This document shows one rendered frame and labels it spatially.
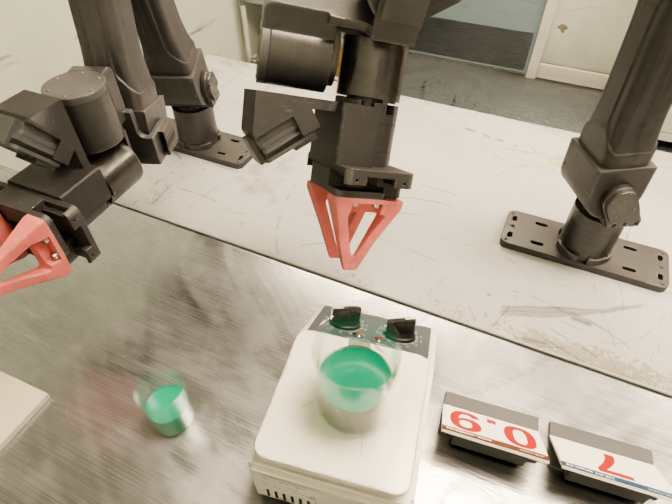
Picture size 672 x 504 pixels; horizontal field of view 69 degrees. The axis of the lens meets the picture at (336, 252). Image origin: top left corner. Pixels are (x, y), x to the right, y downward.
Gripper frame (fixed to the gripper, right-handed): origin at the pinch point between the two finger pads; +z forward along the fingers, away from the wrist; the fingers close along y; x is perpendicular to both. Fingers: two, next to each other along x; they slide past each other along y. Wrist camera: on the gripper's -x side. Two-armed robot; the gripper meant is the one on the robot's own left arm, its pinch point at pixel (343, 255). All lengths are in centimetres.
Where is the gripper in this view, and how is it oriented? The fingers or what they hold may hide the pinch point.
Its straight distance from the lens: 47.5
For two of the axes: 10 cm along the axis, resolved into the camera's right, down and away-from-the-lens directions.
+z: -1.4, 9.5, 2.9
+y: 3.7, 3.2, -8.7
